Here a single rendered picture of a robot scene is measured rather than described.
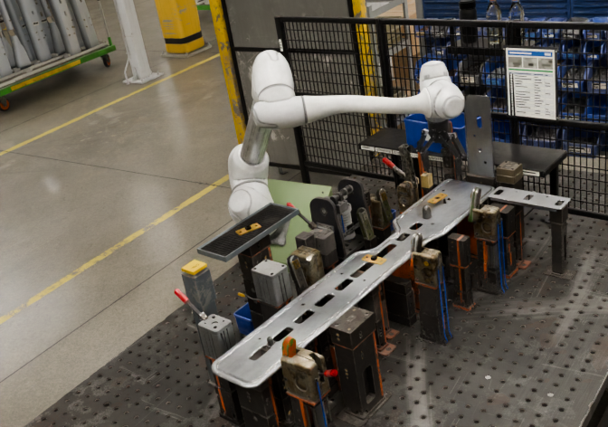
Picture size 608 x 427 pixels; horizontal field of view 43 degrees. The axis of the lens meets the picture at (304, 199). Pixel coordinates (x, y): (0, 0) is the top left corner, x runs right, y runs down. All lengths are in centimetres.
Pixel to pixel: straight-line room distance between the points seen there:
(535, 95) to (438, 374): 125
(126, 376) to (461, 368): 118
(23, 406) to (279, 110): 222
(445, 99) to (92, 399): 158
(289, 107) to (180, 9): 769
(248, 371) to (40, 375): 230
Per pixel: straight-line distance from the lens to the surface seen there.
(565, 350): 269
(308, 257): 255
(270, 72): 276
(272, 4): 531
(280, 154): 573
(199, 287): 247
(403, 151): 296
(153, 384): 281
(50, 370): 441
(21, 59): 1026
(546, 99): 325
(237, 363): 227
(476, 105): 306
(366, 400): 246
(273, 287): 245
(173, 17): 1035
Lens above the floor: 232
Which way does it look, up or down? 25 degrees down
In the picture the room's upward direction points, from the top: 10 degrees counter-clockwise
